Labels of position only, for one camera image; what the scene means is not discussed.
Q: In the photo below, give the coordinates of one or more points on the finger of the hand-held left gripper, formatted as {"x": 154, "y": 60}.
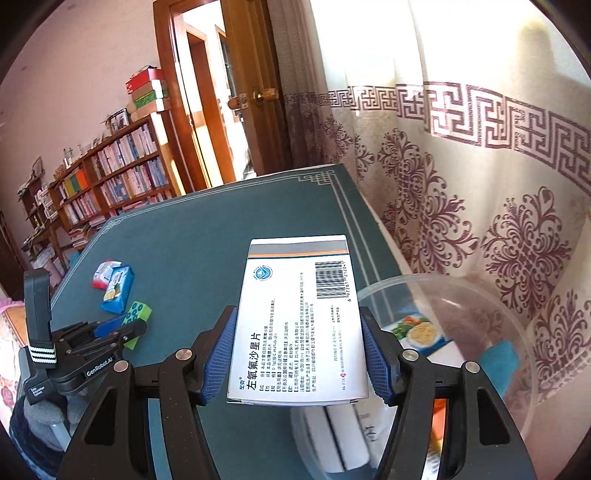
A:
{"x": 131, "y": 333}
{"x": 108, "y": 327}

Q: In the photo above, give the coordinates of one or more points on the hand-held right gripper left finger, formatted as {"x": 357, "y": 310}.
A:
{"x": 221, "y": 355}

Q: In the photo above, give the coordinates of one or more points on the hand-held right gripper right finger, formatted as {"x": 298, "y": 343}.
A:
{"x": 376, "y": 355}

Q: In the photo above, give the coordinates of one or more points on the green dotted toy block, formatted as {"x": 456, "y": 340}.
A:
{"x": 138, "y": 311}

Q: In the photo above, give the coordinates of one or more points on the white medicine box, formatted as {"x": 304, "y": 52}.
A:
{"x": 295, "y": 323}

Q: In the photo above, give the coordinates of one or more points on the orange yellow toy block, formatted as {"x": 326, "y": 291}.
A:
{"x": 439, "y": 415}

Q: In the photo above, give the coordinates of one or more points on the clear plastic bowl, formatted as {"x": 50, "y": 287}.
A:
{"x": 461, "y": 314}

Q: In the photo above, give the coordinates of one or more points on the blue snack packet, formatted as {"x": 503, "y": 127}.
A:
{"x": 498, "y": 367}

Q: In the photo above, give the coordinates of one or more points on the blue lemon cracker packet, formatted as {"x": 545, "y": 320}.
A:
{"x": 117, "y": 288}

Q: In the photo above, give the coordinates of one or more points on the red snack packet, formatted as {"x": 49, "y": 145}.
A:
{"x": 99, "y": 277}

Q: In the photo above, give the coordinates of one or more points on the orange checkered blanket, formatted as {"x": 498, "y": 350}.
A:
{"x": 11, "y": 341}

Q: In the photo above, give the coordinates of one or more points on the pink floral bedsheet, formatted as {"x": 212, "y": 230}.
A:
{"x": 9, "y": 307}

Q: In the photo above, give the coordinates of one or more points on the wooden desk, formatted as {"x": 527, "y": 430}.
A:
{"x": 41, "y": 240}

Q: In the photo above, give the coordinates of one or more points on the teal table cover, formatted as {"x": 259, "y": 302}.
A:
{"x": 207, "y": 230}

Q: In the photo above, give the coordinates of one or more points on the small wooden rack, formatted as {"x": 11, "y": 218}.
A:
{"x": 34, "y": 203}

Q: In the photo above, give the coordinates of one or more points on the shelved books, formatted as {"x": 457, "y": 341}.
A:
{"x": 124, "y": 152}

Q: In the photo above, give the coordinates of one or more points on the wooden bookshelf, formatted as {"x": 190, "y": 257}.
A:
{"x": 161, "y": 138}

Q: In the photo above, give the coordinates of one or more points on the patterned curtain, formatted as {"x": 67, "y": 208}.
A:
{"x": 461, "y": 161}

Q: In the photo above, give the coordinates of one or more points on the tan gift box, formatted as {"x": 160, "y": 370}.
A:
{"x": 147, "y": 106}

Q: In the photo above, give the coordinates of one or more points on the green gift box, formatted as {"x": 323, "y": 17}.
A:
{"x": 152, "y": 97}

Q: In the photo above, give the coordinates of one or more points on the olive brown gift box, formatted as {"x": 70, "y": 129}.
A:
{"x": 152, "y": 90}

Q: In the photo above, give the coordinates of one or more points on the red gift box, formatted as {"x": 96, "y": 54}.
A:
{"x": 143, "y": 79}

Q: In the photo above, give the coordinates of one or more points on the brass door knob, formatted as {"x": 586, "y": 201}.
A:
{"x": 263, "y": 95}

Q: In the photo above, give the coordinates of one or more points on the wooden door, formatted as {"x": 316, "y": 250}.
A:
{"x": 258, "y": 55}

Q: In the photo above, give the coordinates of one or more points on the picture frame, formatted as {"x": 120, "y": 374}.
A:
{"x": 119, "y": 121}

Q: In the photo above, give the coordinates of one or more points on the wooden door frame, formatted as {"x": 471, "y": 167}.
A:
{"x": 166, "y": 69}

